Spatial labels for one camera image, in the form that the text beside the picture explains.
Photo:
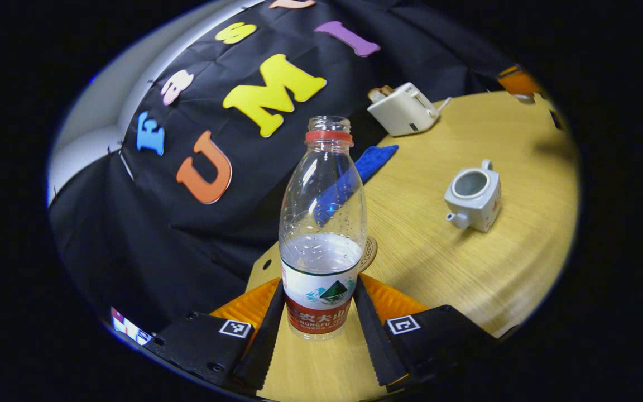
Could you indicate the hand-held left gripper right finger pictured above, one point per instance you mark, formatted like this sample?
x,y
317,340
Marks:
x,y
374,335

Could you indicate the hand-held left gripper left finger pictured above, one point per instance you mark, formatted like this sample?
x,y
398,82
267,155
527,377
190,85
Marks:
x,y
265,340

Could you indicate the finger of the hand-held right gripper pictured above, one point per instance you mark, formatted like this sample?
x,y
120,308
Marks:
x,y
518,81

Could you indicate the white teacup lid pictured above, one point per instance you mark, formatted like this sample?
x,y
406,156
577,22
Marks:
x,y
524,99

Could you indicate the round beige coaster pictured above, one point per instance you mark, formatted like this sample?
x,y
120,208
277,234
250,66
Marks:
x,y
369,254

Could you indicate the clear plastic water bottle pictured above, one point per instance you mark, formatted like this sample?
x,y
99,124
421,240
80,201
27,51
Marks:
x,y
321,262

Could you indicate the white ceramic teacup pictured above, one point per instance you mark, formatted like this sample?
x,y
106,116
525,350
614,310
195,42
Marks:
x,y
480,204

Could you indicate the white toaster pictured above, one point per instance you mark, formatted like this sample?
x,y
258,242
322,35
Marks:
x,y
402,111

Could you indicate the computer monitor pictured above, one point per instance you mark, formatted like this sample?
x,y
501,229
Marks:
x,y
129,329

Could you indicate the toasted bread slice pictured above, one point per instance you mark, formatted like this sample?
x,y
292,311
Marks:
x,y
380,93

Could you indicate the black backdrop cloth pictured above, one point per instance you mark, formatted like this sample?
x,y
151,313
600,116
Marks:
x,y
159,251

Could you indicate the blue towel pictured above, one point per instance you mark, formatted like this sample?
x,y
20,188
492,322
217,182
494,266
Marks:
x,y
377,159

